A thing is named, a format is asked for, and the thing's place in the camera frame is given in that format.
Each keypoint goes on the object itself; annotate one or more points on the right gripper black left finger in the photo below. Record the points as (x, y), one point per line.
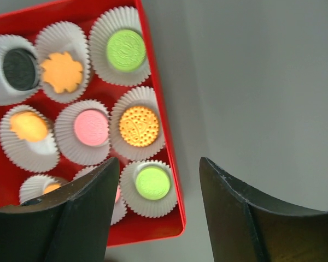
(68, 224)

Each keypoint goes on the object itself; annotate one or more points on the small tan round cookie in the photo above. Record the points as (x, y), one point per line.
(28, 125)

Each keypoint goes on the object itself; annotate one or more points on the pink round cookie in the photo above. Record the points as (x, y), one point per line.
(91, 127)
(118, 194)

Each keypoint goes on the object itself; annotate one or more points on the green round cookie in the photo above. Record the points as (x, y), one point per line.
(152, 183)
(125, 50)

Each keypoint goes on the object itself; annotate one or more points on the orange flower cookie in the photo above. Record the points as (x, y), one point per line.
(62, 72)

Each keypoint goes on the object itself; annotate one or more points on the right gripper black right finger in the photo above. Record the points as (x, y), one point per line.
(246, 224)

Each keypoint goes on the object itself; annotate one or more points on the black round cookie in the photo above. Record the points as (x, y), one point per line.
(20, 69)

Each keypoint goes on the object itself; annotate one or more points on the tan round biscuit bottom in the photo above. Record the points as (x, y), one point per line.
(139, 126)

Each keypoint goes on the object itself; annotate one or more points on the red cookie box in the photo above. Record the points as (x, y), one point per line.
(27, 23)

